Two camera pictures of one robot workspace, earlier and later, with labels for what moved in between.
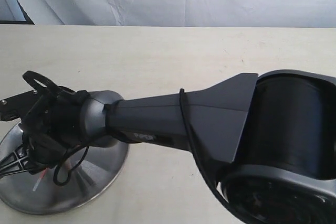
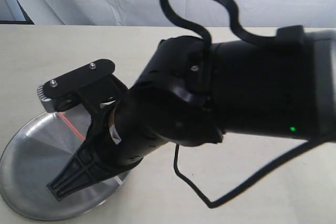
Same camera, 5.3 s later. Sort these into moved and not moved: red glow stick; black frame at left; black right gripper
Moved: red glow stick; black right gripper
Not moved: black frame at left
